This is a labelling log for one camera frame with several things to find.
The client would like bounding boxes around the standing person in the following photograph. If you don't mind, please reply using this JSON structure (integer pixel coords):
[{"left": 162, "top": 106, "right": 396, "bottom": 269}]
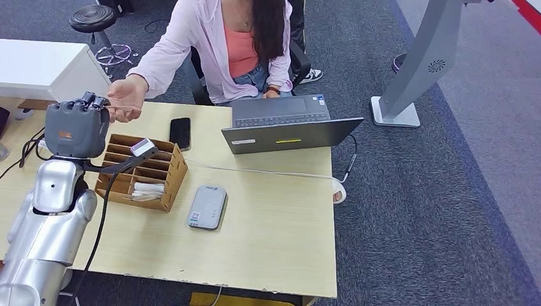
[{"left": 288, "top": 0, "right": 325, "bottom": 85}]

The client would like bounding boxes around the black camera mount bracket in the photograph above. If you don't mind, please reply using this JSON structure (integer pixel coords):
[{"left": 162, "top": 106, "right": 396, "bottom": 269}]
[{"left": 82, "top": 145, "right": 159, "bottom": 175}]

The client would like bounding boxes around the person's right hand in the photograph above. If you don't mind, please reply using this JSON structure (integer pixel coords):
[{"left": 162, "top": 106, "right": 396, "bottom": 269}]
[{"left": 106, "top": 73, "right": 149, "bottom": 124}]

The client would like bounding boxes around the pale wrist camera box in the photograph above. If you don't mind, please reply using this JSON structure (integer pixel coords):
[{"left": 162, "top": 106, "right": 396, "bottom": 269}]
[{"left": 129, "top": 137, "right": 158, "bottom": 159}]

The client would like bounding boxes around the black desk cable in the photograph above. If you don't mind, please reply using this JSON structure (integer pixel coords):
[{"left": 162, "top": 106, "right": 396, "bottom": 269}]
[{"left": 0, "top": 126, "right": 48, "bottom": 181}]

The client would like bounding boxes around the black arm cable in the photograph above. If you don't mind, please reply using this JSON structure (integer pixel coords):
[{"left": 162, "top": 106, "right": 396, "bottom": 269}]
[{"left": 71, "top": 171, "right": 122, "bottom": 306}]

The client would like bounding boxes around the red white partition edge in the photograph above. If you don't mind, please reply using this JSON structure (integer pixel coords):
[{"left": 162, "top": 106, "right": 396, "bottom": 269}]
[{"left": 510, "top": 0, "right": 541, "bottom": 36}]

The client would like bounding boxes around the white cabinet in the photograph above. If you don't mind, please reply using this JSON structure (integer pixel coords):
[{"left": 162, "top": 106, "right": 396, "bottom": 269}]
[{"left": 0, "top": 38, "right": 114, "bottom": 104}]

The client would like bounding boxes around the grey card reader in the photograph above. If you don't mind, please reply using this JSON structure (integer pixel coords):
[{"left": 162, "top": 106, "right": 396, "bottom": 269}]
[{"left": 187, "top": 185, "right": 228, "bottom": 231}]

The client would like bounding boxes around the black smartphone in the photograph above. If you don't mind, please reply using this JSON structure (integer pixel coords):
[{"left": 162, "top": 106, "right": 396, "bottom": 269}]
[{"left": 168, "top": 117, "right": 192, "bottom": 152}]

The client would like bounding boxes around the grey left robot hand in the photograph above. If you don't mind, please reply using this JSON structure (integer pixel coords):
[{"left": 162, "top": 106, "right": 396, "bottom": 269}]
[{"left": 44, "top": 91, "right": 112, "bottom": 161}]

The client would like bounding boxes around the grey kiosk stand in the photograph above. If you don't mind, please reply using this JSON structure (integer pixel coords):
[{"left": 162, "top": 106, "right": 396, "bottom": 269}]
[{"left": 370, "top": 0, "right": 496, "bottom": 129}]

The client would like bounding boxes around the dark shoe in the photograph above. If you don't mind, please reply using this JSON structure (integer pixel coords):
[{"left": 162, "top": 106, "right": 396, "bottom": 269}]
[{"left": 391, "top": 52, "right": 409, "bottom": 74}]

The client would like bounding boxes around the black adapter cable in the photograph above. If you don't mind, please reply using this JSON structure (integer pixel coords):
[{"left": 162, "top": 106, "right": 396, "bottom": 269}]
[{"left": 341, "top": 134, "right": 359, "bottom": 184}]

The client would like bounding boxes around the grey laptop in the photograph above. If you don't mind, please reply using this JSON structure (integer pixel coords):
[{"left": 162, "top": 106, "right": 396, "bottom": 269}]
[{"left": 221, "top": 93, "right": 365, "bottom": 156}]

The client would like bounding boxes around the wooden compartment card box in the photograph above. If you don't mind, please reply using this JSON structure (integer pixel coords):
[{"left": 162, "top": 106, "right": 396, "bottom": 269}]
[{"left": 94, "top": 133, "right": 189, "bottom": 213}]

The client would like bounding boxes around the black flat device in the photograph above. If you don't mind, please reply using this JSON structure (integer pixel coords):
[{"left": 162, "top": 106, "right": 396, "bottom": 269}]
[{"left": 0, "top": 106, "right": 11, "bottom": 138}]

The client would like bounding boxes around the black round stool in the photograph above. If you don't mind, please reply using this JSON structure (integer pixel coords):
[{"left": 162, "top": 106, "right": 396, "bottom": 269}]
[{"left": 68, "top": 4, "right": 135, "bottom": 80}]

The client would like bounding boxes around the black floor cable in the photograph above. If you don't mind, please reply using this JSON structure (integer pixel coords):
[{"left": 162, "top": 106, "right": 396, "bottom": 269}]
[{"left": 143, "top": 18, "right": 171, "bottom": 34}]

